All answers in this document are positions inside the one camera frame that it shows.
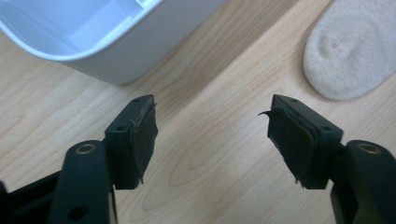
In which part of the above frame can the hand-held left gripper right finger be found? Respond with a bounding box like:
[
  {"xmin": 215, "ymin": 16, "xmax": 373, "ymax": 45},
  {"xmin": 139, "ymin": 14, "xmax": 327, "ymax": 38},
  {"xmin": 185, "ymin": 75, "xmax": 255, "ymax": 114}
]
[{"xmin": 258, "ymin": 93, "xmax": 345, "ymax": 190}]

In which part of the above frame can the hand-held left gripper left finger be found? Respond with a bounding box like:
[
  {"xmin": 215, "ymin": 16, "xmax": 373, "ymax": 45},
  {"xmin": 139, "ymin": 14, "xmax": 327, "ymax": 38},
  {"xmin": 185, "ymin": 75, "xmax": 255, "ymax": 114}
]
[{"xmin": 104, "ymin": 93, "xmax": 159, "ymax": 190}]

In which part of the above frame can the white divided storage box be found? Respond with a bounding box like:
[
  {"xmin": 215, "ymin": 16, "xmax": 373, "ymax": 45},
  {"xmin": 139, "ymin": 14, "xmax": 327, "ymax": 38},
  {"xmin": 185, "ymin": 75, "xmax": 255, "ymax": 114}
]
[{"xmin": 0, "ymin": 0, "xmax": 227, "ymax": 86}]

